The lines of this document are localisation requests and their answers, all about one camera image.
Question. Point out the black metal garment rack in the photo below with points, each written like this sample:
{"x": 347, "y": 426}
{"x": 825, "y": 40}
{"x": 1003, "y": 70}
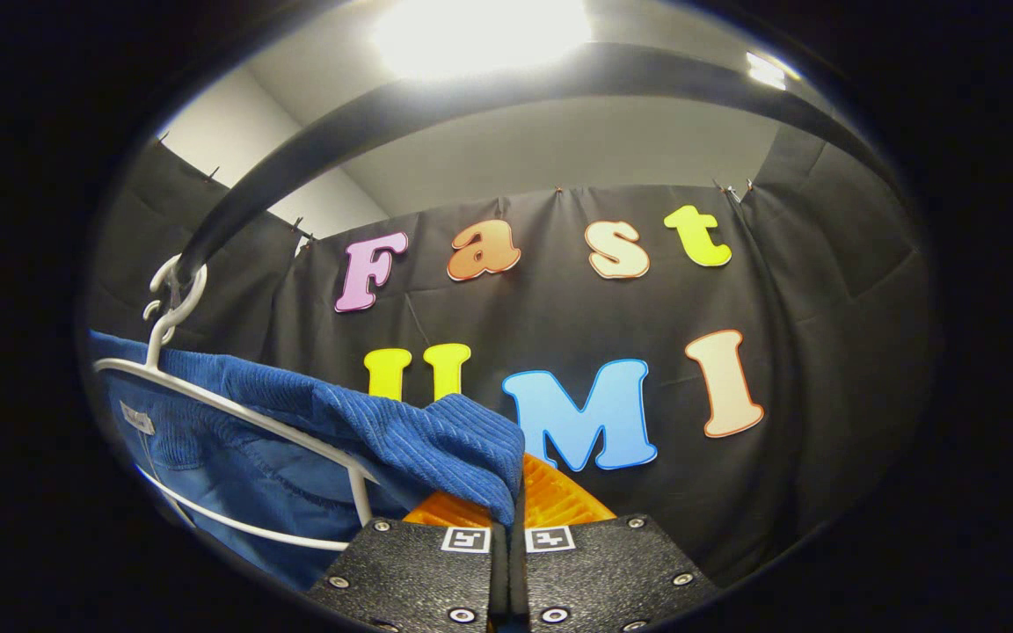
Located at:
{"x": 471, "y": 97}

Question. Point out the small ceiling light panel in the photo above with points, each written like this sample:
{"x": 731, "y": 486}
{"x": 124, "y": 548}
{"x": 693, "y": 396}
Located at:
{"x": 768, "y": 70}

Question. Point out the white plastic clothes hanger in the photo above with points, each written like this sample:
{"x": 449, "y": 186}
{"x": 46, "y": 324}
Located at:
{"x": 362, "y": 501}

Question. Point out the large ceiling light panel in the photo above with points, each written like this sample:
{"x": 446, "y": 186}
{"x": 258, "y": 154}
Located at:
{"x": 480, "y": 35}

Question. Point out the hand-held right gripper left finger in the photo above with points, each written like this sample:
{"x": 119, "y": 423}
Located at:
{"x": 419, "y": 571}

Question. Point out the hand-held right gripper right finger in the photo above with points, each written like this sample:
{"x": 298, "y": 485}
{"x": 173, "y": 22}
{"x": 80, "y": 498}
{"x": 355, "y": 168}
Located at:
{"x": 594, "y": 571}

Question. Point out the black backdrop cloth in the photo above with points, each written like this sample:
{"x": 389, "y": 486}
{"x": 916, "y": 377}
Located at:
{"x": 823, "y": 308}

